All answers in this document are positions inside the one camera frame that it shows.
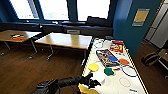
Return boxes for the white bowl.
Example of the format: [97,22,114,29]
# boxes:
[91,71,106,85]

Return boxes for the yellow round paddle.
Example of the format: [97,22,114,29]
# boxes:
[87,63,100,73]

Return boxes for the teal round disc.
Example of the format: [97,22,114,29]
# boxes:
[103,67,115,77]

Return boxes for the blue game box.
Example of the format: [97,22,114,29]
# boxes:
[95,49,120,68]

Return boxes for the orange red board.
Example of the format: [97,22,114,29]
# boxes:
[109,40,125,54]

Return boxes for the small dark box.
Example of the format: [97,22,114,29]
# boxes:
[104,35,114,42]

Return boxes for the white top low table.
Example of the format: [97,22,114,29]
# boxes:
[34,32,93,61]

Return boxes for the dark sofa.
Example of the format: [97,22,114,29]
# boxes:
[61,15,114,39]

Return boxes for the bright window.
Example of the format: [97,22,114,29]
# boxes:
[38,0,70,21]
[9,0,35,20]
[77,0,111,22]

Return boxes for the small yellow table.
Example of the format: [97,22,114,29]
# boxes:
[0,30,43,56]

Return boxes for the orange red toy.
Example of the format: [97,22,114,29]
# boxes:
[9,33,25,42]

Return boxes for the white hallway door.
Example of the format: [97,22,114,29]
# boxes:
[145,3,168,50]

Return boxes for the framed wall picture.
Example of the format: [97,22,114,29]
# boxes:
[132,8,150,28]

